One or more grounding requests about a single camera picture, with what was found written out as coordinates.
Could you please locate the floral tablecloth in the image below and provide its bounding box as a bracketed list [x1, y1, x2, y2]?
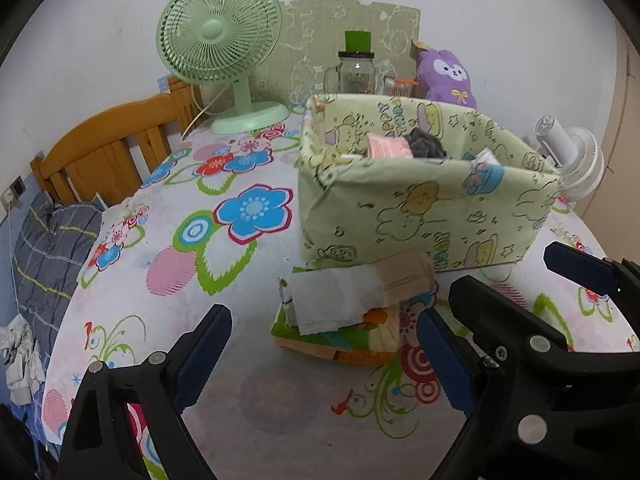
[40, 102, 640, 480]

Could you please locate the white standing fan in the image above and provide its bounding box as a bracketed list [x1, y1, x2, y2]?
[522, 115, 606, 203]

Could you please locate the wooden chair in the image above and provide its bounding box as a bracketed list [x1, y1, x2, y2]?
[30, 76, 206, 206]

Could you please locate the grey drawstring cloth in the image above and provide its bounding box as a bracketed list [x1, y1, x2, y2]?
[404, 129, 448, 160]

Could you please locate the beige folded cloth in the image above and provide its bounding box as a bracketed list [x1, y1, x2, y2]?
[375, 252, 435, 306]

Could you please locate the white crumpled cloth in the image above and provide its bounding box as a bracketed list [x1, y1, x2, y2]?
[0, 312, 48, 406]

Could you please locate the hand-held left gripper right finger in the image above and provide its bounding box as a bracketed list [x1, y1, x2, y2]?
[417, 308, 506, 480]

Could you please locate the yellow-green printed fabric storage box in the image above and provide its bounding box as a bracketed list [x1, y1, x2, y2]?
[297, 92, 561, 273]

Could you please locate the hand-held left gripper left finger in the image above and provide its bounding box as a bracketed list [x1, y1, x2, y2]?
[57, 303, 233, 480]

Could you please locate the purple plush bunny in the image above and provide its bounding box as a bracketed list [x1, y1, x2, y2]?
[411, 39, 478, 109]

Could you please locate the orange print tissue pack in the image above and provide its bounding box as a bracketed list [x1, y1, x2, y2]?
[270, 287, 403, 367]

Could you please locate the cotton swab jar orange lid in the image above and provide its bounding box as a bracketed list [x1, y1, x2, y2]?
[382, 75, 418, 97]

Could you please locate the wall socket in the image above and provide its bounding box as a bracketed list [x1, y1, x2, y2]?
[2, 175, 27, 206]

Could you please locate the green desk fan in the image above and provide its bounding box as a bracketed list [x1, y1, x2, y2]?
[156, 0, 291, 135]

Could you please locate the white fan cable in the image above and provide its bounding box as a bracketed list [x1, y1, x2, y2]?
[181, 82, 226, 138]

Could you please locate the beige door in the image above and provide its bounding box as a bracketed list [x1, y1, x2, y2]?
[582, 25, 640, 231]

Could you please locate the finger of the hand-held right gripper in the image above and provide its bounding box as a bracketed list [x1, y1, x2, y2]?
[448, 275, 573, 368]
[543, 241, 632, 311]

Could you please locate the bear print tissue packet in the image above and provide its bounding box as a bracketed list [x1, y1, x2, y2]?
[462, 147, 501, 168]

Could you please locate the green printed board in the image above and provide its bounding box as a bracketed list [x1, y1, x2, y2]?
[250, 0, 422, 103]

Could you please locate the clear pack of pink pads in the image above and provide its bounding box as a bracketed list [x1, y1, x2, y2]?
[366, 132, 415, 159]

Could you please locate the grey plaid pillow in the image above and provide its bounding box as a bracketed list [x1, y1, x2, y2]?
[12, 190, 106, 341]

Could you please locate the white paper towel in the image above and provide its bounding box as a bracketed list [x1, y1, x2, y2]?
[279, 266, 388, 336]

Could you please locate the glass jar with green lid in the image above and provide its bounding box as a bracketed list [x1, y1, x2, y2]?
[324, 31, 383, 96]

